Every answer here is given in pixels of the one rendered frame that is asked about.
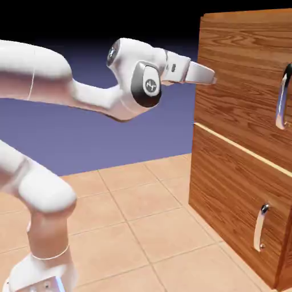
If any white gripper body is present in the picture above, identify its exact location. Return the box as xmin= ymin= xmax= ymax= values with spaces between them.
xmin=184 ymin=60 xmax=218 ymax=86

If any large wooden cabinet door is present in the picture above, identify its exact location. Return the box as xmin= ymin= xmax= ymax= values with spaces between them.
xmin=194 ymin=15 xmax=292 ymax=172

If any wooden cabinet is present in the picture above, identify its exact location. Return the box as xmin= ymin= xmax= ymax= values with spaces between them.
xmin=188 ymin=8 xmax=292 ymax=292

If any small wooden cabinet door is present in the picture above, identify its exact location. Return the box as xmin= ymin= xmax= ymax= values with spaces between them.
xmin=188 ymin=124 xmax=292 ymax=290

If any long curved metal handle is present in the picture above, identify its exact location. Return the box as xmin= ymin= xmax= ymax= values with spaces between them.
xmin=275 ymin=63 xmax=292 ymax=130

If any short curved metal handle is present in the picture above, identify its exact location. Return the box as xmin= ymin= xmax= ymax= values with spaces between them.
xmin=253 ymin=203 xmax=270 ymax=253

